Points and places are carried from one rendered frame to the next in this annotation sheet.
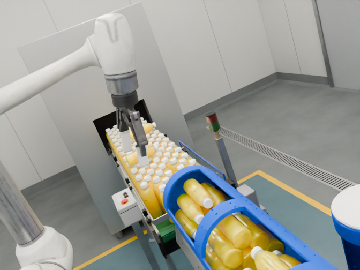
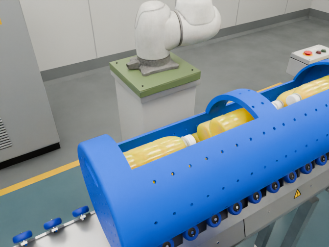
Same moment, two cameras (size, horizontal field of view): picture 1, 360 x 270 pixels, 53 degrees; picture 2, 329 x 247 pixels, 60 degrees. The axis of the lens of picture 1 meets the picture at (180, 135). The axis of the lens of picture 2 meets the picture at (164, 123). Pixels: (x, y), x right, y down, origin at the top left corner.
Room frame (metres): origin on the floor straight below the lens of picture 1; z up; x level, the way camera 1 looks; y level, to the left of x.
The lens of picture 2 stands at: (0.67, -0.58, 1.63)
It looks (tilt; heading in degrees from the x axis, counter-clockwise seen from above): 37 degrees down; 72
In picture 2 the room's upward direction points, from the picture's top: straight up
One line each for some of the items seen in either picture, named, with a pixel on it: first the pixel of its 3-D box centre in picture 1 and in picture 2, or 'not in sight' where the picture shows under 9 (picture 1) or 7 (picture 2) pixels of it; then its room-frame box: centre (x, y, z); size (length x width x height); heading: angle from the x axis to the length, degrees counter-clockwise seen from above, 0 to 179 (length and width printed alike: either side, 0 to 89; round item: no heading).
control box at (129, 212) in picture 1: (126, 206); (311, 61); (1.70, 0.39, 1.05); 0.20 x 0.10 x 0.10; 13
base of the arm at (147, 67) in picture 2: not in sight; (149, 59); (0.98, 0.61, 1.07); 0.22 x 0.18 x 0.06; 8
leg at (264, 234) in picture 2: not in sight; (270, 216); (1.48, 0.11, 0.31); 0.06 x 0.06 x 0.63; 13
